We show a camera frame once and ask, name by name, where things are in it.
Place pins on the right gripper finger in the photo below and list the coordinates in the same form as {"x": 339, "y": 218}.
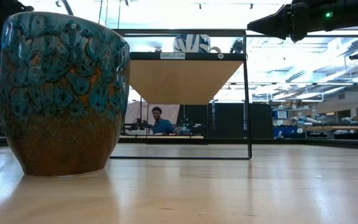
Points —
{"x": 278, "y": 17}
{"x": 278, "y": 30}

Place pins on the white blue-patterned mug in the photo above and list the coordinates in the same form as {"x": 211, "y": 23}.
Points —
{"x": 191, "y": 43}

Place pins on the teal brown glazed mug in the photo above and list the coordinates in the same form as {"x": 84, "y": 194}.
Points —
{"x": 61, "y": 109}

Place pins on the blue storage bin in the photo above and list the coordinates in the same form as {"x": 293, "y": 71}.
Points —
{"x": 283, "y": 132}

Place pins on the black partition panel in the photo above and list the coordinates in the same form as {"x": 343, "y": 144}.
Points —
{"x": 228, "y": 121}

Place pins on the wooden background table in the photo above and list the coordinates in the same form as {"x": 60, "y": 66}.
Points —
{"x": 337, "y": 127}

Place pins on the person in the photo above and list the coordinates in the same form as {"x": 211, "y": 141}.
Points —
{"x": 163, "y": 126}

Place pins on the wooden shelf black metal frame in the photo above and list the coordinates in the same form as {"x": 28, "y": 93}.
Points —
{"x": 182, "y": 81}

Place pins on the black aluminium table frame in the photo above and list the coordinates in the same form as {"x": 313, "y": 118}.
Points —
{"x": 291, "y": 141}

